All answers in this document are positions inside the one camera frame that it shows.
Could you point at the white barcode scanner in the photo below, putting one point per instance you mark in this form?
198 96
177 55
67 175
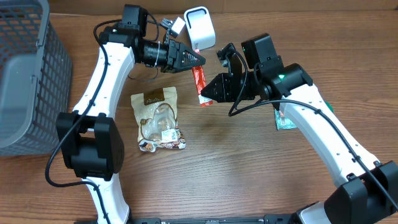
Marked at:
200 28

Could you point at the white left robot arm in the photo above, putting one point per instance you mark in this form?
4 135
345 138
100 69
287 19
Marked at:
89 140

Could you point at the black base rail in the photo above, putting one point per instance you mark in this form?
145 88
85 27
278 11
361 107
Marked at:
217 220

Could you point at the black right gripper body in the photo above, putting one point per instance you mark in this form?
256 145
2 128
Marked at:
247 93

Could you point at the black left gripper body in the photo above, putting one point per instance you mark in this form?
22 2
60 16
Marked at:
173 56

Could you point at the red stick packet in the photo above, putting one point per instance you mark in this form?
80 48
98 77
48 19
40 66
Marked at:
200 83

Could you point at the beige snack pouch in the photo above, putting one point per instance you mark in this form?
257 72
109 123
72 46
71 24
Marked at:
156 116

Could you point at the grey plastic mesh basket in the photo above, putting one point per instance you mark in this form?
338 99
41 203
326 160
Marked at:
36 75

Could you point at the teal tissue pack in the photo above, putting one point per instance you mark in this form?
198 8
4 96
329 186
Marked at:
282 122

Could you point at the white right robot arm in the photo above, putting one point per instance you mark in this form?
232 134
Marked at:
366 188

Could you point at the green lidded jar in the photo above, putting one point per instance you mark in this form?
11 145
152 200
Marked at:
329 106

